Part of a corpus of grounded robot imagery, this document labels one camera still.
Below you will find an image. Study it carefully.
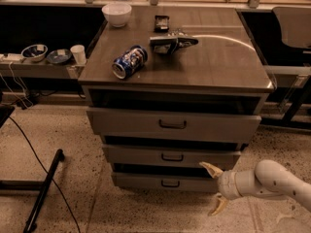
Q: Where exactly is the white paper cup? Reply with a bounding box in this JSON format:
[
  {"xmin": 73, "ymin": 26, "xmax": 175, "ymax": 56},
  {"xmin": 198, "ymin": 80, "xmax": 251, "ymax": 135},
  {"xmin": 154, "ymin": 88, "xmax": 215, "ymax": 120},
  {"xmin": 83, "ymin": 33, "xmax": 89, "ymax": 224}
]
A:
[{"xmin": 70, "ymin": 45, "xmax": 86, "ymax": 65}]

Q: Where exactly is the grey middle drawer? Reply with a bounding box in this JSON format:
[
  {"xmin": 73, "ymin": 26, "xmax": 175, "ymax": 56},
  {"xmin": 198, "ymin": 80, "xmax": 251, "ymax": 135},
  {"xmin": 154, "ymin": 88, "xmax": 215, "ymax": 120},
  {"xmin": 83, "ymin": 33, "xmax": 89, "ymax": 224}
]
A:
[{"xmin": 103, "ymin": 145, "xmax": 241, "ymax": 170}]

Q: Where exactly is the white bowl on shelf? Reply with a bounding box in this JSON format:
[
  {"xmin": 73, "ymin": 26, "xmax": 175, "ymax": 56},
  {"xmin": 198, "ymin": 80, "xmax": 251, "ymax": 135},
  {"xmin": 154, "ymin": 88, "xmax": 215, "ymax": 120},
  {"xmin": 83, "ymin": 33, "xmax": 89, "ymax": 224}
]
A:
[{"xmin": 21, "ymin": 44, "xmax": 48, "ymax": 62}]

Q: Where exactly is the white power strip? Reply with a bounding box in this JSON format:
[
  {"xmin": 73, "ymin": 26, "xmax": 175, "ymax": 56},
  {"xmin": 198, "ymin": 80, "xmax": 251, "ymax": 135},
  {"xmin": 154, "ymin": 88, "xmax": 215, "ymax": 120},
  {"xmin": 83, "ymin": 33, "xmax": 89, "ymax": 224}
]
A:
[{"xmin": 0, "ymin": 53, "xmax": 23, "ymax": 62}]

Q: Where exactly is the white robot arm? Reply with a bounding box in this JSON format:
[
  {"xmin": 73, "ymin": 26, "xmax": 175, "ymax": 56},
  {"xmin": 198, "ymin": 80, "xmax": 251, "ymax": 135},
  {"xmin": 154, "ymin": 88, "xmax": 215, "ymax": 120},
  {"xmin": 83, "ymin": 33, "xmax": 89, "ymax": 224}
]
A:
[{"xmin": 199, "ymin": 160, "xmax": 311, "ymax": 216}]

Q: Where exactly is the small black box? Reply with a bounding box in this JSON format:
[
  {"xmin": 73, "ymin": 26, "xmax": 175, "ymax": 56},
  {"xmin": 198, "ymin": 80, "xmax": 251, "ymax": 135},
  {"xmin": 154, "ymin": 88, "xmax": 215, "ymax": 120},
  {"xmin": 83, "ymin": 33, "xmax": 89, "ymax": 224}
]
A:
[{"xmin": 155, "ymin": 16, "xmax": 169, "ymax": 32}]

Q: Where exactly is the grey top drawer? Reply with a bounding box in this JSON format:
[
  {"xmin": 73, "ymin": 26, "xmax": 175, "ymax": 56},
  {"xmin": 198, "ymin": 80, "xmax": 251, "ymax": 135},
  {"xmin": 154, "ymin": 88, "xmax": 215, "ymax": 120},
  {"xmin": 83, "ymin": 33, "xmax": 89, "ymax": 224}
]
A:
[{"xmin": 86, "ymin": 108, "xmax": 261, "ymax": 144}]

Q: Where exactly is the black stand leg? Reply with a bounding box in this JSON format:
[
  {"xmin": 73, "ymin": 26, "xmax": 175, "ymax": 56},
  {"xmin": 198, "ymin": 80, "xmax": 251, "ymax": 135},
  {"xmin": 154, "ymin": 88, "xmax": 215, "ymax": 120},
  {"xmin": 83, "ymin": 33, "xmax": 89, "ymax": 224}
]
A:
[{"xmin": 23, "ymin": 150, "xmax": 64, "ymax": 233}]

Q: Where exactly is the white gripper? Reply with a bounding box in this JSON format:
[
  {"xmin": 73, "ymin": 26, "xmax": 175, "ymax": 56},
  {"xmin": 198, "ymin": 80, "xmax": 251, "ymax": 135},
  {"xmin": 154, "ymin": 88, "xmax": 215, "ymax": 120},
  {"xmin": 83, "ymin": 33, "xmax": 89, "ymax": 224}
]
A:
[{"xmin": 199, "ymin": 161, "xmax": 241, "ymax": 216}]

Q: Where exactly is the grey drawer cabinet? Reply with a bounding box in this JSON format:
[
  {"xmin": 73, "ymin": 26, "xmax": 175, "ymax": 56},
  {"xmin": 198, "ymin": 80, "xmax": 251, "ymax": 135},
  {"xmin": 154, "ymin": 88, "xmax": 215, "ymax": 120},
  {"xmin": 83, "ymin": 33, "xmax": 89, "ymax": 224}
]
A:
[{"xmin": 79, "ymin": 7, "xmax": 274, "ymax": 178}]

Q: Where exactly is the grey drawer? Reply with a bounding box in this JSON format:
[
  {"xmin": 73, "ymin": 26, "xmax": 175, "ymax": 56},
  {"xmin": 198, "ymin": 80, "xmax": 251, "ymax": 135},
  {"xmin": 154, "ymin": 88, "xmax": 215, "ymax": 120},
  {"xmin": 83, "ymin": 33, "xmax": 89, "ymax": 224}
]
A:
[
  {"xmin": 103, "ymin": 145, "xmax": 241, "ymax": 170},
  {"xmin": 86, "ymin": 108, "xmax": 261, "ymax": 144},
  {"xmin": 112, "ymin": 172, "xmax": 219, "ymax": 193}
]

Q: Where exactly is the blue soda can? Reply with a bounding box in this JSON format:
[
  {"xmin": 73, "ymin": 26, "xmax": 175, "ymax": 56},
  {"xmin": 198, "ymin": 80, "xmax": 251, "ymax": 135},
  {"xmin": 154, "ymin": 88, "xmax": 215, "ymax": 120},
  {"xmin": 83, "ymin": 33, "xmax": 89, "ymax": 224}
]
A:
[{"xmin": 112, "ymin": 45, "xmax": 148, "ymax": 80}]

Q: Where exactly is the grey bottom drawer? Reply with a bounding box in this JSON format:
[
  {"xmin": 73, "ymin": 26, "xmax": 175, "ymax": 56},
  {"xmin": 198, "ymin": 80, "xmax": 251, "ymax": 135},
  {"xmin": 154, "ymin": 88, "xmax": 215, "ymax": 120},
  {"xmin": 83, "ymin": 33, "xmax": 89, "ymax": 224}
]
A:
[{"xmin": 112, "ymin": 172, "xmax": 219, "ymax": 193}]

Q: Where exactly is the black floor cable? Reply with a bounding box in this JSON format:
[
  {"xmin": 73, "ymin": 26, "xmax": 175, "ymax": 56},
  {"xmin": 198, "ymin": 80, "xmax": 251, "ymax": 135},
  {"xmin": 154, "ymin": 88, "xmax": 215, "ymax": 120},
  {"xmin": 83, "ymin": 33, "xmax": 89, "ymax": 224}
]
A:
[{"xmin": 8, "ymin": 115, "xmax": 82, "ymax": 233}]

